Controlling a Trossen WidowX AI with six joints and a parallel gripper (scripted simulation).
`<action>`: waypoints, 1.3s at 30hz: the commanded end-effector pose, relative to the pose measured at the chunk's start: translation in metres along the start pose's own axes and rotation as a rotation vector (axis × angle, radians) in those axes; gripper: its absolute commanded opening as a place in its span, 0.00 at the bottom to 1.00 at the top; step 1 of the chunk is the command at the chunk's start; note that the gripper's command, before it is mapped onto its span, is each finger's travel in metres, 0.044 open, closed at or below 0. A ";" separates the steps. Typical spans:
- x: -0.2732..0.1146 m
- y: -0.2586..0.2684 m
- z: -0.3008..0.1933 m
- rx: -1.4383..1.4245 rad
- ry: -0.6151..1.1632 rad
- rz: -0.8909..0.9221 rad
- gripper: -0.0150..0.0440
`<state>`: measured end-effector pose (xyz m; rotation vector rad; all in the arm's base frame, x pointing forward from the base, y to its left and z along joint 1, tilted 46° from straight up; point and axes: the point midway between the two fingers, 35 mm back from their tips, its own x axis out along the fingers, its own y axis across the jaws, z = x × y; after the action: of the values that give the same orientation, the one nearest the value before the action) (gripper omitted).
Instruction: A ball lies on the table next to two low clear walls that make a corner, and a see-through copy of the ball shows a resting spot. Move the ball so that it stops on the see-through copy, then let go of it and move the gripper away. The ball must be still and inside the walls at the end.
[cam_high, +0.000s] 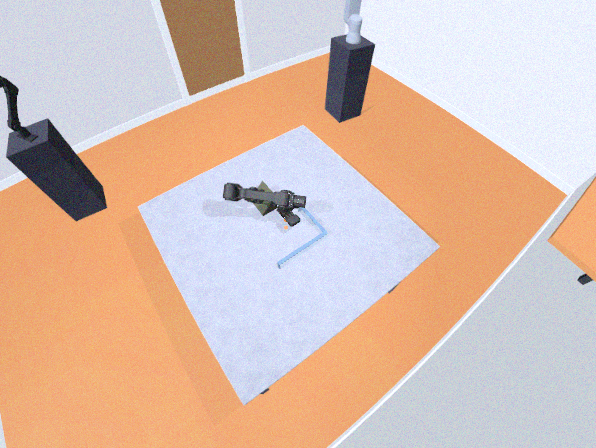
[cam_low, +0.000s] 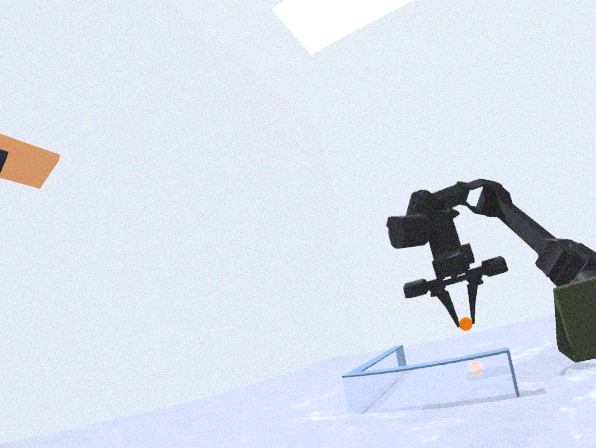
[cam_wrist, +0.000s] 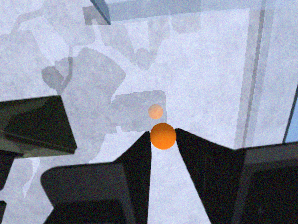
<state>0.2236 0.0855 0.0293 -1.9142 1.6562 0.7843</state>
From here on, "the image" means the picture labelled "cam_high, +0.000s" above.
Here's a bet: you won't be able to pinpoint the blue flat bar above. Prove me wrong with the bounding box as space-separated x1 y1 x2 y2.
277 207 328 269

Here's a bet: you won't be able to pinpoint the clear low corner walls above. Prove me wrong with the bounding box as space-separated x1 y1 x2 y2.
280 207 328 269

